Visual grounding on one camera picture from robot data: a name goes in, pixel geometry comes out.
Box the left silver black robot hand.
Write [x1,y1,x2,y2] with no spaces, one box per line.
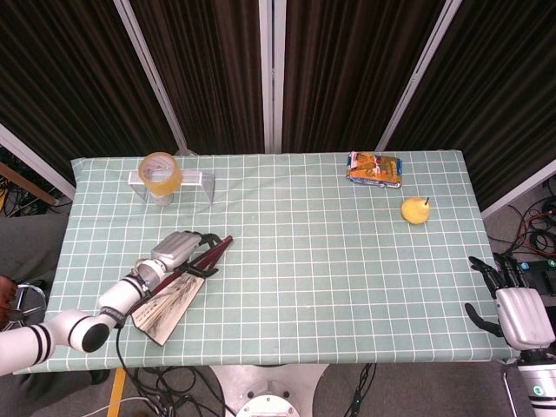
[149,230,223,278]

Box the red ribbed paper folding fan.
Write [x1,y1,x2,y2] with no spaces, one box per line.
[129,235,234,348]

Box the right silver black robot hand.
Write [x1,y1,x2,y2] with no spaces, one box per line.
[464,254,556,352]

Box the chrome metal stool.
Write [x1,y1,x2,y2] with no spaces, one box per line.
[8,280,48,325]

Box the black floor cable tangle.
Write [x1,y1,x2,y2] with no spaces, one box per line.
[125,364,231,417]

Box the black red floor cable bundle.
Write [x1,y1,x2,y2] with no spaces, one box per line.
[494,180,556,261]

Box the white floor cable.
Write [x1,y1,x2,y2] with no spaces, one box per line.
[93,395,164,417]

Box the green checked tablecloth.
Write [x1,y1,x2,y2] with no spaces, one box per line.
[28,149,513,374]

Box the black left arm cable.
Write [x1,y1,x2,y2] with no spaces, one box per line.
[114,323,144,392]

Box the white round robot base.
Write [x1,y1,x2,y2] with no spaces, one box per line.
[208,363,331,417]

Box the brown wooden plank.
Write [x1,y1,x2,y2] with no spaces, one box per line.
[0,162,58,206]

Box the yellow pear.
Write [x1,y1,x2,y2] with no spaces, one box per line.
[400,196,432,226]

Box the orange blue snack packet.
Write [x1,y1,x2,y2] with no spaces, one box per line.
[345,150,404,189]

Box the yellow packing tape roll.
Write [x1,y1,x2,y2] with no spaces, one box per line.
[137,151,182,197]

